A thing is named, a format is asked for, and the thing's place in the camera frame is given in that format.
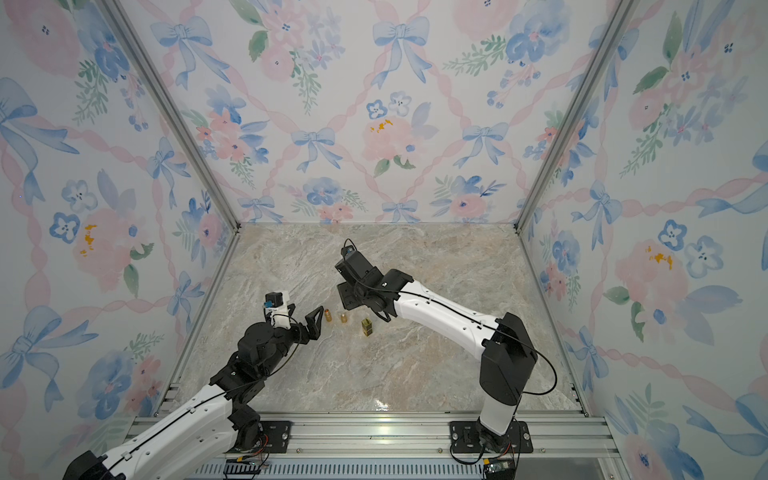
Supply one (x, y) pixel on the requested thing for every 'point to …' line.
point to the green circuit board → (500, 469)
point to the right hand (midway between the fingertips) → (352, 287)
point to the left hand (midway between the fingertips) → (310, 306)
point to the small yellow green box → (367, 326)
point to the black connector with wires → (241, 466)
